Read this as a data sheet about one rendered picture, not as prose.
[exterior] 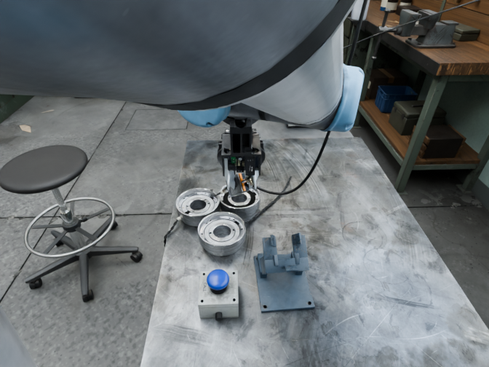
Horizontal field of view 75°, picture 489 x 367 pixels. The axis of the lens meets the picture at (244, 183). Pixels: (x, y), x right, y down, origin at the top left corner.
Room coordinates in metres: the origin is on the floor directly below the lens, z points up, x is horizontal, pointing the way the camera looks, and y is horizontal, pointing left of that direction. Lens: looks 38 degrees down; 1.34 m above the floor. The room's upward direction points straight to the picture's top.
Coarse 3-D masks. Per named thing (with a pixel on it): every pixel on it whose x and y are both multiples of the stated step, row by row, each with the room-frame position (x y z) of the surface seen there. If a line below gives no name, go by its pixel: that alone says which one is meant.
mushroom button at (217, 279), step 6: (216, 270) 0.36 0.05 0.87; (222, 270) 0.36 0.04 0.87; (210, 276) 0.34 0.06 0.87; (216, 276) 0.34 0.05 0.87; (222, 276) 0.34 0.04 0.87; (228, 276) 0.35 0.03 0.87; (210, 282) 0.33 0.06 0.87; (216, 282) 0.33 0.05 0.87; (222, 282) 0.33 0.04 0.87; (228, 282) 0.34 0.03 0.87; (216, 288) 0.32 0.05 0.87; (222, 288) 0.32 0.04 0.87
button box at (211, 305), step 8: (208, 272) 0.37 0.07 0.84; (232, 272) 0.37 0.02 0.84; (200, 280) 0.35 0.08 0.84; (232, 280) 0.35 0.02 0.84; (200, 288) 0.34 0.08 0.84; (208, 288) 0.34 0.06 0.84; (224, 288) 0.33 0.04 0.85; (232, 288) 0.34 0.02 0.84; (200, 296) 0.32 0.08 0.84; (208, 296) 0.32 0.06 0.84; (216, 296) 0.32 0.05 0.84; (224, 296) 0.32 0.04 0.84; (232, 296) 0.32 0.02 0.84; (200, 304) 0.31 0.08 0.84; (208, 304) 0.31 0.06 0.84; (216, 304) 0.31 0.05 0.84; (224, 304) 0.31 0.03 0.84; (232, 304) 0.31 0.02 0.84; (200, 312) 0.31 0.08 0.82; (208, 312) 0.31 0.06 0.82; (216, 312) 0.31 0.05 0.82; (224, 312) 0.31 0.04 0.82; (232, 312) 0.31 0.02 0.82
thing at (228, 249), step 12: (216, 216) 0.54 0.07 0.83; (228, 216) 0.54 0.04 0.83; (204, 228) 0.50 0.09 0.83; (216, 228) 0.51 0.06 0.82; (228, 228) 0.51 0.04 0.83; (240, 228) 0.50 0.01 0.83; (204, 240) 0.46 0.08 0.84; (216, 240) 0.47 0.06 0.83; (240, 240) 0.46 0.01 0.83; (216, 252) 0.44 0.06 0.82; (228, 252) 0.44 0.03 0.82
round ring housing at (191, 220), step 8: (184, 192) 0.62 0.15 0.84; (192, 192) 0.63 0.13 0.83; (200, 192) 0.63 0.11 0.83; (208, 192) 0.63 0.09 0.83; (176, 200) 0.58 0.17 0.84; (184, 200) 0.60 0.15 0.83; (192, 200) 0.60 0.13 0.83; (200, 200) 0.60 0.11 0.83; (216, 200) 0.60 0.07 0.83; (176, 208) 0.56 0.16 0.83; (192, 208) 0.59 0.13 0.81; (208, 208) 0.57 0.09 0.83; (216, 208) 0.56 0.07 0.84; (184, 216) 0.54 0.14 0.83; (192, 216) 0.53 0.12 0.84; (200, 216) 0.53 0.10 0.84; (192, 224) 0.54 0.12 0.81
